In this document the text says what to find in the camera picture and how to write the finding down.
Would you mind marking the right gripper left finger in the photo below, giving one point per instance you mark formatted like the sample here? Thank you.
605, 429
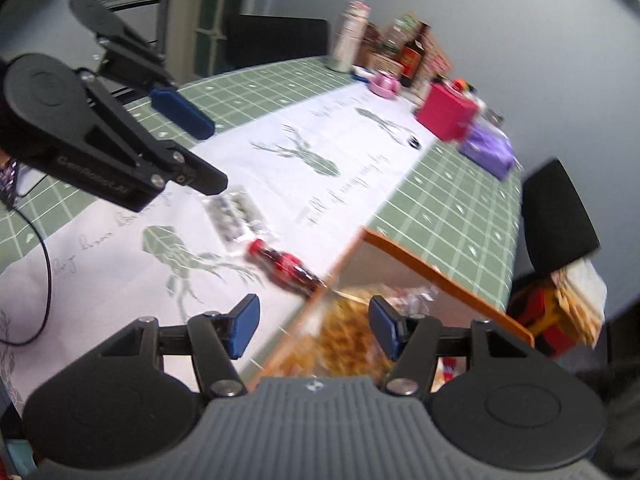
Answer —
217, 340

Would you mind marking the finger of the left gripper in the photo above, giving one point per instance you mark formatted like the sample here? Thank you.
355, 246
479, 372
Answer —
187, 169
179, 110

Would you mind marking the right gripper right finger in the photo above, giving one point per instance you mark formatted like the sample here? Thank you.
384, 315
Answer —
410, 342

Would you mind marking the white candy balls bag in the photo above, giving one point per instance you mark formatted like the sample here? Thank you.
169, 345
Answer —
235, 217

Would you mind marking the waffle cookies clear bag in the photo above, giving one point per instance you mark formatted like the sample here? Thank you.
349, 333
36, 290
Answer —
343, 345

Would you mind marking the mixed fruit chips bag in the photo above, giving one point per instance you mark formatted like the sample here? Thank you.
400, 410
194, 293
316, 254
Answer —
414, 302

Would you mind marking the orange cardboard box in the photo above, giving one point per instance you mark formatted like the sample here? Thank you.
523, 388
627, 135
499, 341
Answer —
374, 261

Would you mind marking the black chair left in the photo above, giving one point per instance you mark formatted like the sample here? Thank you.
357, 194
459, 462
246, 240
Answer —
254, 40

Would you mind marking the black chair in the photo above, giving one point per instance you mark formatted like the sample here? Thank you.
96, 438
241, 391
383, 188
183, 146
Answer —
254, 40
557, 228

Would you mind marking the glass panel door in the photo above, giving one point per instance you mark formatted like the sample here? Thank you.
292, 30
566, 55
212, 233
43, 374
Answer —
195, 39

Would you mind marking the red stool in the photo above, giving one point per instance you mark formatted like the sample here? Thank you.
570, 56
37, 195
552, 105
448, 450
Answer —
538, 308

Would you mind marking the white table runner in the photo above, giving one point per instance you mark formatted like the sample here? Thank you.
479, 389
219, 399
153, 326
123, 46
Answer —
75, 270

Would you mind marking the folded cloths stack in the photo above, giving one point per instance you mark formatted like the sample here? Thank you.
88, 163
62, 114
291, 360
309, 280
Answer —
581, 294

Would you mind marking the black chair right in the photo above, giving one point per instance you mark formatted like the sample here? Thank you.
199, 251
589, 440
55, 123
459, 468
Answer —
557, 228

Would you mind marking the white pink thermos bottle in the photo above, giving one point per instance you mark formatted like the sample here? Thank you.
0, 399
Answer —
350, 30

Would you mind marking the black binder clip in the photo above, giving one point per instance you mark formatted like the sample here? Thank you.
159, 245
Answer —
414, 143

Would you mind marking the purple tissue pack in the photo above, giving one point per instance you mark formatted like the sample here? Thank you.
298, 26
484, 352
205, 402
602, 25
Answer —
490, 149

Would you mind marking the pink round container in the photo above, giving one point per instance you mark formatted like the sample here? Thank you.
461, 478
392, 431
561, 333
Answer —
385, 85

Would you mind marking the pink cube box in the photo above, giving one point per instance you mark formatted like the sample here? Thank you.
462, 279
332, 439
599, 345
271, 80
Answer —
446, 113

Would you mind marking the brown liquor bottle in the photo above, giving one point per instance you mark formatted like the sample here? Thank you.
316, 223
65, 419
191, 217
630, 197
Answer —
411, 56

